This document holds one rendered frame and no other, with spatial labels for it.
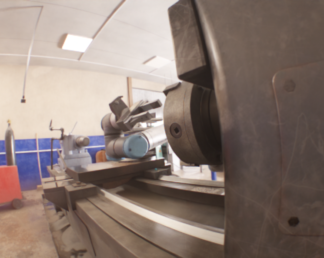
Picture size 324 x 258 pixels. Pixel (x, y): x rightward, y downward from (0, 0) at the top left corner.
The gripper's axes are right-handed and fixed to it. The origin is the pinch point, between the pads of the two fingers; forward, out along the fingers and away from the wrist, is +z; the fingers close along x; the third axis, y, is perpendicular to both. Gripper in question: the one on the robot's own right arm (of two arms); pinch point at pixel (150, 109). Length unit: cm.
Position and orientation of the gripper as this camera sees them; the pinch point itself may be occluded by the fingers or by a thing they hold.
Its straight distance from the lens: 56.3
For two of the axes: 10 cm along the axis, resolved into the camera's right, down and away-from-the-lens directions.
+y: 5.5, 7.3, 4.0
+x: -4.9, 6.7, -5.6
